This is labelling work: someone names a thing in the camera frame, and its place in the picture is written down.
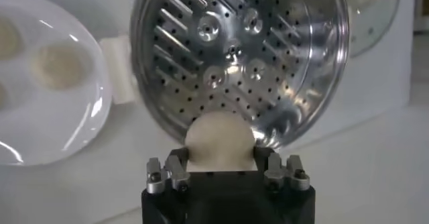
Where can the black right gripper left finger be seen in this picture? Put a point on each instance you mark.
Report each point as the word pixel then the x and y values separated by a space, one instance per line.
pixel 177 173

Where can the white round plate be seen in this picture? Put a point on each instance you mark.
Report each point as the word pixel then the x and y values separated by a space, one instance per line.
pixel 50 121

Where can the stainless steel steamer basket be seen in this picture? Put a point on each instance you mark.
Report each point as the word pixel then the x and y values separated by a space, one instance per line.
pixel 234 44

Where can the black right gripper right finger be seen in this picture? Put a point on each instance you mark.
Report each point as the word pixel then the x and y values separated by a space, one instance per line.
pixel 273 171

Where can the white steamed baozi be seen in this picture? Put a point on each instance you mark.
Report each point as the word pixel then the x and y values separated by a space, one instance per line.
pixel 58 66
pixel 8 37
pixel 219 138

